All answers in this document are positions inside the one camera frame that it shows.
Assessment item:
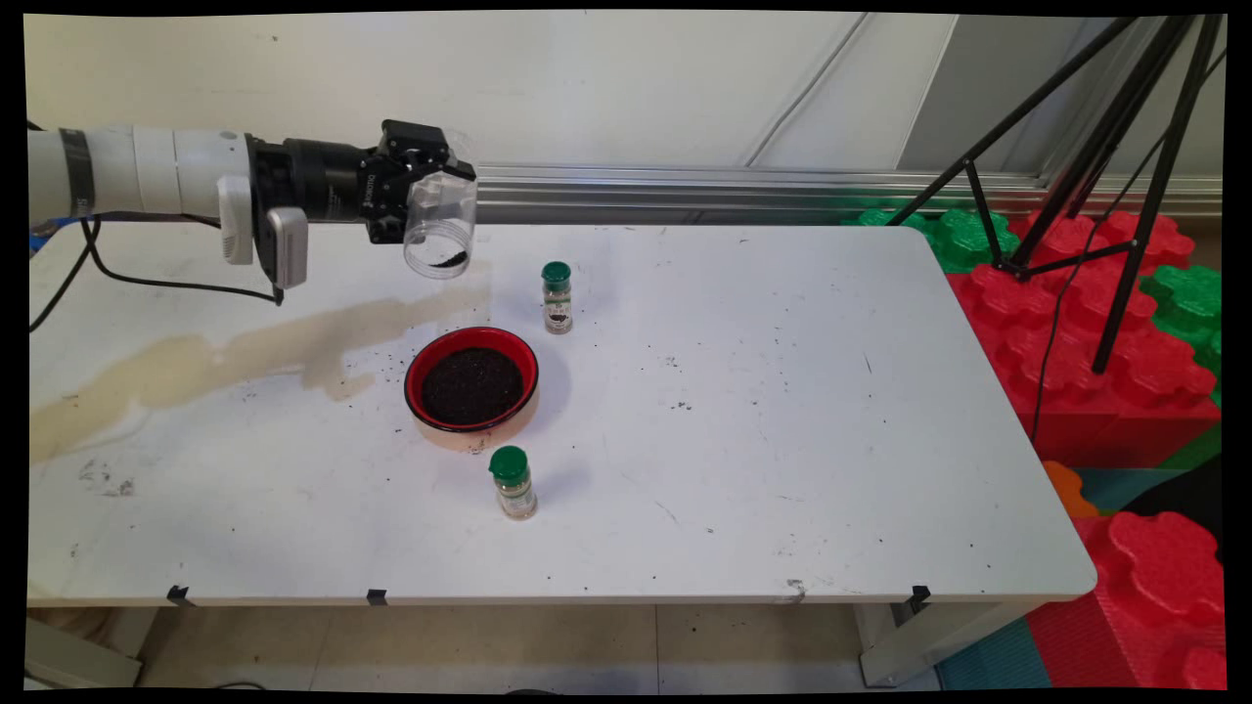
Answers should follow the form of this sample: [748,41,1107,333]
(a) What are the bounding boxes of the green-capped spice bottle dark contents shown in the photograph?
[542,261,576,336]

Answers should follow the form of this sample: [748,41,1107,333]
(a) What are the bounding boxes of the clear plastic jar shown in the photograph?
[403,129,480,282]

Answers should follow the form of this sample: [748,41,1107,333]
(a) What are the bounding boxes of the green foam block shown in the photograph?
[841,207,1023,275]
[1140,264,1224,410]

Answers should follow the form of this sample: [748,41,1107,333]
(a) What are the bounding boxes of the orange foam piece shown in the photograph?
[1041,462,1101,519]

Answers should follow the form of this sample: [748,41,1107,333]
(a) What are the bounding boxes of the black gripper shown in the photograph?
[245,119,478,246]

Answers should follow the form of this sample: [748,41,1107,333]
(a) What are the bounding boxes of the blue foam piece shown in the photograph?
[29,220,81,255]

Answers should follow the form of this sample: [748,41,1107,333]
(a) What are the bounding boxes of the black tripod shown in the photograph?
[885,14,1229,377]

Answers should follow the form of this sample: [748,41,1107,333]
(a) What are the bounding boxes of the teal floor mat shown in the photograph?
[934,616,1055,691]

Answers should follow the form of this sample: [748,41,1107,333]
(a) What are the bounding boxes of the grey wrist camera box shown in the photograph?
[262,205,311,291]

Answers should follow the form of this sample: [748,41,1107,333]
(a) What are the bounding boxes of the black seed heap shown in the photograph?
[421,347,526,426]

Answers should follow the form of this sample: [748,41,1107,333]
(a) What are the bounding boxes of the green-capped spice bottle pale contents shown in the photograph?
[489,446,540,521]

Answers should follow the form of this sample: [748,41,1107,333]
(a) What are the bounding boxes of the aluminium wall rail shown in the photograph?
[27,154,1224,224]

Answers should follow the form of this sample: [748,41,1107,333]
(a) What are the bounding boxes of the red bowl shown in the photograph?
[404,327,541,451]

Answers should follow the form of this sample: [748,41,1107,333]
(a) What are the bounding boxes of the white table leg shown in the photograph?
[24,616,145,690]
[859,598,1033,687]

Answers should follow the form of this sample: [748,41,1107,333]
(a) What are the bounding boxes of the large red foam block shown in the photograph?
[944,210,1222,470]

